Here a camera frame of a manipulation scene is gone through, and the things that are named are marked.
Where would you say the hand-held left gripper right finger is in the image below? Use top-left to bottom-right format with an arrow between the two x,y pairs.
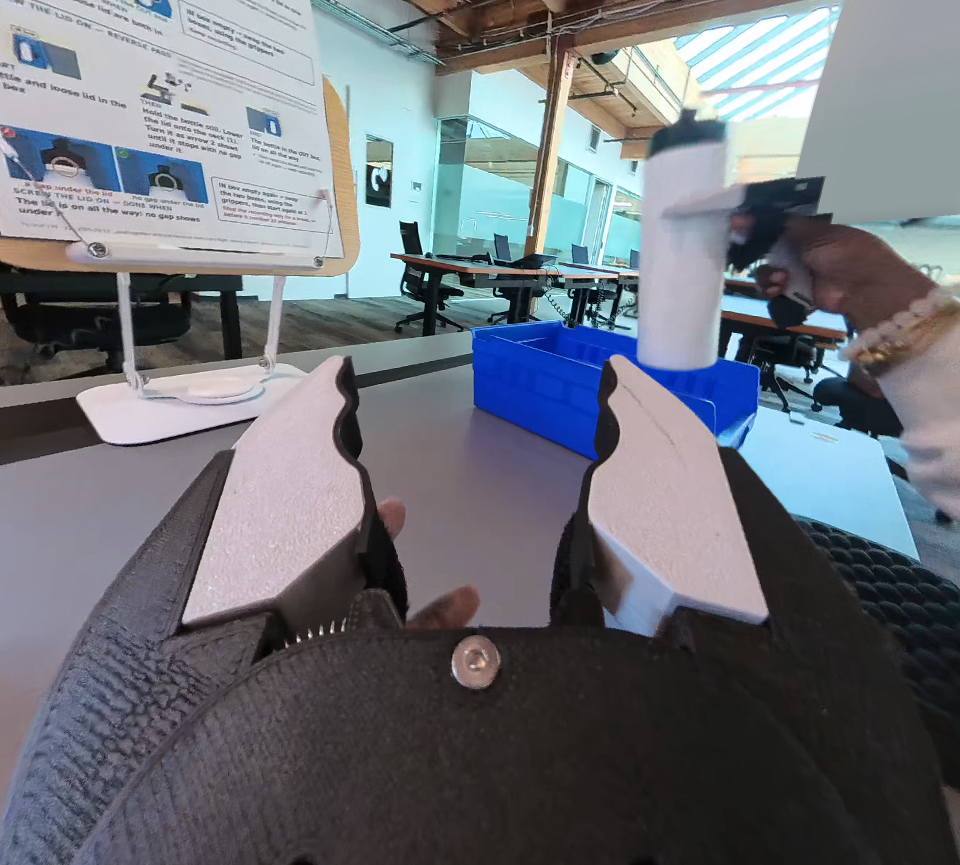
585,355 -> 770,637

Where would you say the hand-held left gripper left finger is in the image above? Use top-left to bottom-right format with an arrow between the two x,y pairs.
182,355 -> 380,630

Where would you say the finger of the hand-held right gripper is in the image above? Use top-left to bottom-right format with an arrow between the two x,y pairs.
660,186 -> 751,217

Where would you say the black bottle lid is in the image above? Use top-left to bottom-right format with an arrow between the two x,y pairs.
646,107 -> 730,161

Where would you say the white plastic bottle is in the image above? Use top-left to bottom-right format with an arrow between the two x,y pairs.
636,145 -> 732,371

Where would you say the blue plastic bin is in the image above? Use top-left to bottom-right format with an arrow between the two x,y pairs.
471,321 -> 760,461

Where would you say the person's left hand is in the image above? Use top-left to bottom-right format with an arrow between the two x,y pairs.
375,496 -> 481,631

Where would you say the long wood-top table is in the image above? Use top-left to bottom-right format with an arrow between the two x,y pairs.
720,295 -> 849,386

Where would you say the wood-top office desk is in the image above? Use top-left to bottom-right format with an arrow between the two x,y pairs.
390,251 -> 560,337
558,263 -> 640,330

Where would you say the wooden column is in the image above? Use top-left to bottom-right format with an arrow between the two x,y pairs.
525,32 -> 579,322

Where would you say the wooden table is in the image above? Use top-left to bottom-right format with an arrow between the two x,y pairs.
0,265 -> 245,364

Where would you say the black round pad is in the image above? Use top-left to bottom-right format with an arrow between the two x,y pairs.
795,516 -> 960,784

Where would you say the white door with window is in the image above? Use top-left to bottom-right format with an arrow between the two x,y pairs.
352,107 -> 410,300

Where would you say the instruction sign stand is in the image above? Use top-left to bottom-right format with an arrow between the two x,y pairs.
0,0 -> 352,446

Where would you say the white beaded bracelet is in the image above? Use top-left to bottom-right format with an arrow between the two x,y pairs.
840,287 -> 960,356

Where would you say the gold bracelet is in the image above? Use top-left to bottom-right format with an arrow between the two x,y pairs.
855,310 -> 960,367

